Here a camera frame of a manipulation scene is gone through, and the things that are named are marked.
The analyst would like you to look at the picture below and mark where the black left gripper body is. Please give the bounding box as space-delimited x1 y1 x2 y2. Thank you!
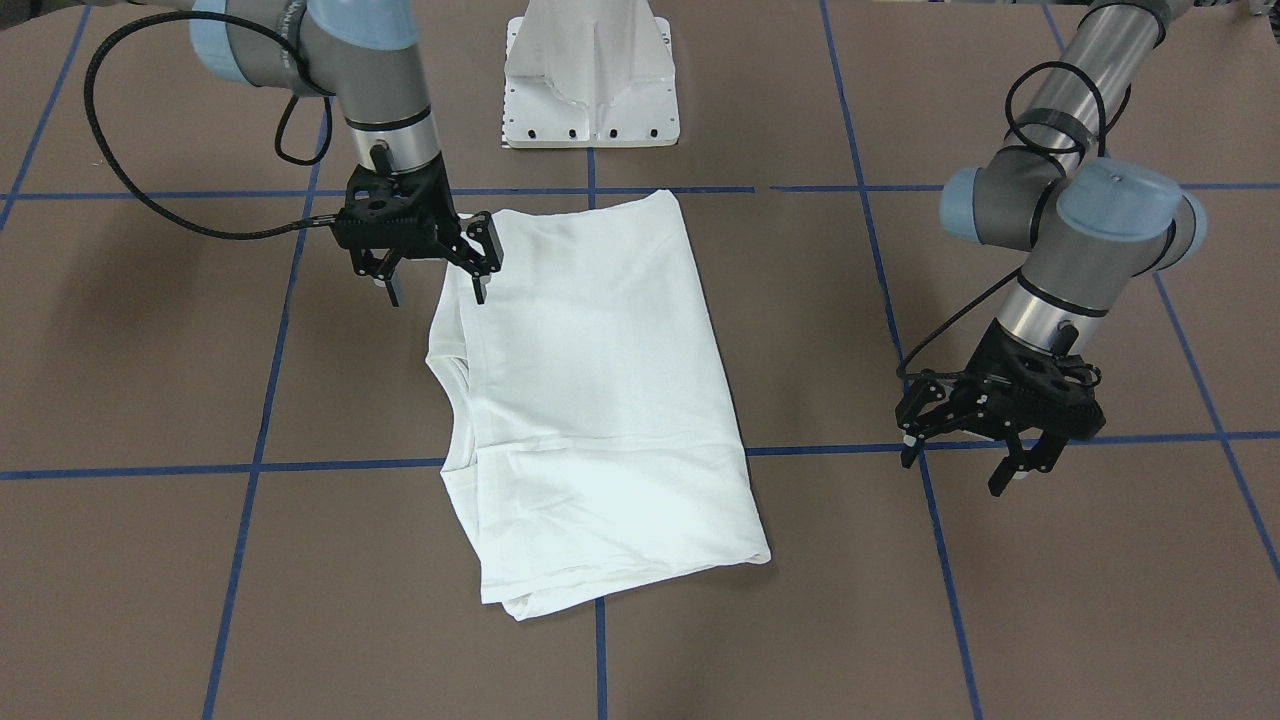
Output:
965 320 1106 441

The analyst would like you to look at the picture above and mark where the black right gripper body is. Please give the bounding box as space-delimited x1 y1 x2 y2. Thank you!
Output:
346 160 461 256

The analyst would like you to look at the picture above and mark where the white long-sleeve printed shirt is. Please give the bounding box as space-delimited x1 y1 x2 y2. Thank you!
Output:
425 190 771 621

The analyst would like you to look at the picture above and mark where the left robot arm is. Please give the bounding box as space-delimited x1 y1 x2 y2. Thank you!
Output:
895 1 1208 496

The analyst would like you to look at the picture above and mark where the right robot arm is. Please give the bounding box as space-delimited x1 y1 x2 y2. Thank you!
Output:
84 1 503 305

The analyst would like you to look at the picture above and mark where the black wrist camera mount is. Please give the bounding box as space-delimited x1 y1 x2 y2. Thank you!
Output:
332 167 442 270

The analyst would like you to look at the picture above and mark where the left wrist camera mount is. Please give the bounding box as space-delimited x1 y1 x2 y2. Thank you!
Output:
975 334 1108 441

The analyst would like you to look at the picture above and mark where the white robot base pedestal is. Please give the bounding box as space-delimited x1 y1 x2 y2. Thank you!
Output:
500 1 681 149

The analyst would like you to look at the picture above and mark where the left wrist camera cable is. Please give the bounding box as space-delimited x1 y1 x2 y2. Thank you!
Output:
896 61 1108 386

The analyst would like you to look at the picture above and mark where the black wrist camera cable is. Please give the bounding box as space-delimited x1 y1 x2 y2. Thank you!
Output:
84 10 346 242

